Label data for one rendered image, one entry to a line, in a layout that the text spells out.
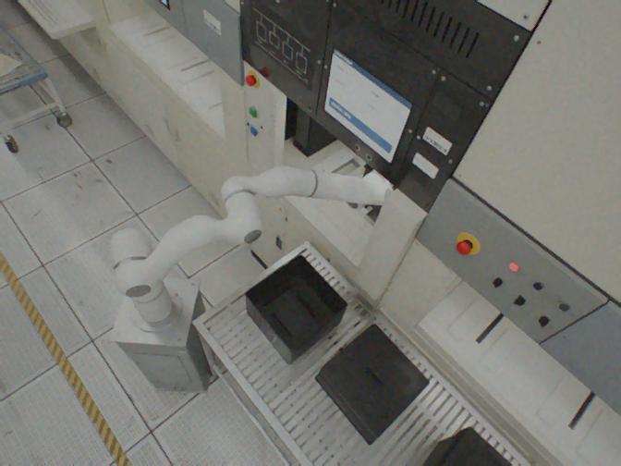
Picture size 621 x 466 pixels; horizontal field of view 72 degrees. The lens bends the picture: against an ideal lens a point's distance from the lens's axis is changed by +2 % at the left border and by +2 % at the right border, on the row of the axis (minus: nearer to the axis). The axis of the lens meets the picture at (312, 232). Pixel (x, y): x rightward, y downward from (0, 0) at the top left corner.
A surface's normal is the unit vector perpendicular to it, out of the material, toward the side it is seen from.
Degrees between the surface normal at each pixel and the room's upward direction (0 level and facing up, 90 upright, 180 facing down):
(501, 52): 90
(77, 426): 0
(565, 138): 90
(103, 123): 0
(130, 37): 0
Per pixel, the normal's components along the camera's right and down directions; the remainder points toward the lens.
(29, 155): 0.10, -0.55
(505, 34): -0.73, 0.52
